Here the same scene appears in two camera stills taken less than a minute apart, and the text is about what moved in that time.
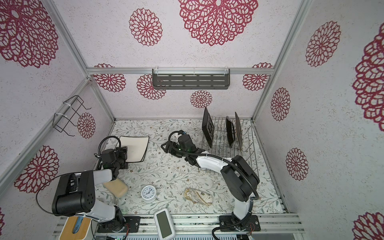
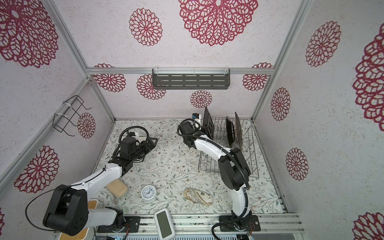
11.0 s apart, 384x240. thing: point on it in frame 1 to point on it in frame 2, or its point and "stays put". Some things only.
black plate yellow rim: (239, 131) stays put
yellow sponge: (118, 188) stays put
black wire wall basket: (60, 122) stays put
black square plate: (208, 127) stays put
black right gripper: (169, 147) to (203, 132)
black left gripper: (123, 154) to (152, 145)
